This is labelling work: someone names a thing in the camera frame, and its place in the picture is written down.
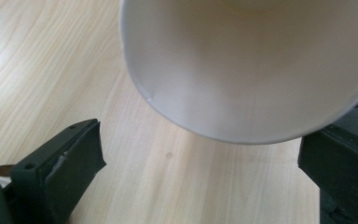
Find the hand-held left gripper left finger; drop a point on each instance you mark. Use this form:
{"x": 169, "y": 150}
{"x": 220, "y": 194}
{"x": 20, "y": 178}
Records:
{"x": 59, "y": 174}

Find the white paper cup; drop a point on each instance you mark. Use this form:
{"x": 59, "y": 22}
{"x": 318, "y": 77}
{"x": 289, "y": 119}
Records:
{"x": 248, "y": 68}

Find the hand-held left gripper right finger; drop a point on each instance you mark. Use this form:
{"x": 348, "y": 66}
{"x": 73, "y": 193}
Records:
{"x": 345, "y": 168}

